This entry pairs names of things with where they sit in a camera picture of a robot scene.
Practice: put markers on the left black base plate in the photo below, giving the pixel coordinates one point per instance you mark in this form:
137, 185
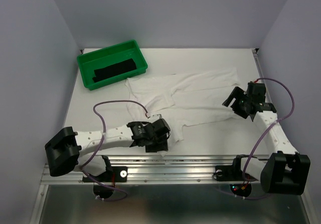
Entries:
109, 174

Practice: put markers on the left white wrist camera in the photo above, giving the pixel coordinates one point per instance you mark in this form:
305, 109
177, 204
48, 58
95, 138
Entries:
152, 118

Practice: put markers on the aluminium frame rail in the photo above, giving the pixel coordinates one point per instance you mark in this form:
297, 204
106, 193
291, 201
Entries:
160, 170

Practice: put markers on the black rolled t shirt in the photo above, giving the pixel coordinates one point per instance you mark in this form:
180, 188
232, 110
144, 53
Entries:
114, 70

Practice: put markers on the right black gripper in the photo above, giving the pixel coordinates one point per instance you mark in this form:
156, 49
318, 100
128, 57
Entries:
236, 93

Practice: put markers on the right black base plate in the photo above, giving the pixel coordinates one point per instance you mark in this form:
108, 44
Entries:
234, 172

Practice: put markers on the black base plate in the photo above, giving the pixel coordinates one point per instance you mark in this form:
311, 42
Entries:
109, 174
234, 172

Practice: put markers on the white t shirt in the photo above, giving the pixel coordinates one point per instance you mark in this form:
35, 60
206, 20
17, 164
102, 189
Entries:
183, 100

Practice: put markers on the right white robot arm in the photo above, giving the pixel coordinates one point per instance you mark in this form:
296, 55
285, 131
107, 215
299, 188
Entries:
273, 161

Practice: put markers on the green plastic bin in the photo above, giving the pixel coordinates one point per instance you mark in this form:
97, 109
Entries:
101, 58

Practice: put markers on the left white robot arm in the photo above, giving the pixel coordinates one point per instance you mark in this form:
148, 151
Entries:
70, 150

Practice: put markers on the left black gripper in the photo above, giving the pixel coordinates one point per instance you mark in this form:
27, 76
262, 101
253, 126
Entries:
161, 144

